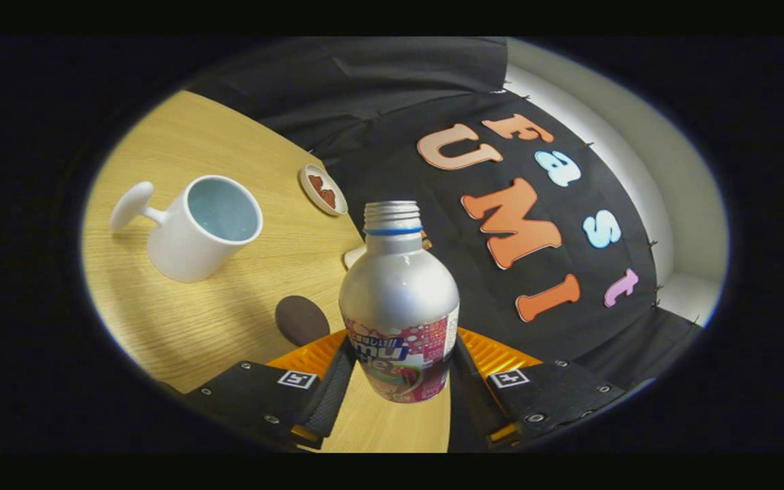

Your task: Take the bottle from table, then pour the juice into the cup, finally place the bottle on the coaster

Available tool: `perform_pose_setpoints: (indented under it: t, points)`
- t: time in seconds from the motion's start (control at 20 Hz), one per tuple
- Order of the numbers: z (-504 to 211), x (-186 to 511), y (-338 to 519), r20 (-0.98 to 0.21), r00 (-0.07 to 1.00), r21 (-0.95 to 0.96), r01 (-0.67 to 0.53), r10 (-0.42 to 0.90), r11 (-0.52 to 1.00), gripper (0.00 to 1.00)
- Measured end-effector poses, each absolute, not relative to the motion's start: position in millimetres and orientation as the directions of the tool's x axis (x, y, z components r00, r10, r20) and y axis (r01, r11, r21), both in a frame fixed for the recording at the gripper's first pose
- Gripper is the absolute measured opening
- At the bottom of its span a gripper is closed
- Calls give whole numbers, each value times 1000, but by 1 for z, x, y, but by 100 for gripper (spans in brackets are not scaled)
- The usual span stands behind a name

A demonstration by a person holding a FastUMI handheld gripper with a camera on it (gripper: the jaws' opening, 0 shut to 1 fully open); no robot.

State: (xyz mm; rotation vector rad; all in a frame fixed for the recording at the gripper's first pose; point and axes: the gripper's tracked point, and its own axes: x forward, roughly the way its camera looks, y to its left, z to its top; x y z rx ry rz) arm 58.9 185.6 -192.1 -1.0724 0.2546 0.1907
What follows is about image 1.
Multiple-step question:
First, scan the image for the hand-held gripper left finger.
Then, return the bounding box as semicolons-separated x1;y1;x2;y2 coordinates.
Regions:
184;330;359;451

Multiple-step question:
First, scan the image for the white round plate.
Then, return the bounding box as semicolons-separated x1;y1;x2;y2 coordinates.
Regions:
298;163;349;217

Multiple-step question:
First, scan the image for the dark brown round coaster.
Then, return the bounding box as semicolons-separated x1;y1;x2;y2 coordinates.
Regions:
275;295;331;348

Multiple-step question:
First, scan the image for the white toaster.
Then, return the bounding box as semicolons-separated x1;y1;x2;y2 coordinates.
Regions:
343;231;432;270

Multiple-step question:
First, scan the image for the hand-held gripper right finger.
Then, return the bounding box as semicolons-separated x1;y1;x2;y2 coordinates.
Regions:
450;327;628;447

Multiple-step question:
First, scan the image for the wooden table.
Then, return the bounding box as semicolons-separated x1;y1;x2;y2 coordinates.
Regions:
81;90;452;453

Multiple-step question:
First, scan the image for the silver bottle with pink label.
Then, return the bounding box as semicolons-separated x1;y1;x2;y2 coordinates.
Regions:
338;201;461;404

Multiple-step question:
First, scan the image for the white cup with blue inside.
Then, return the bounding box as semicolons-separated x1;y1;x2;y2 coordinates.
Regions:
109;175;264;284

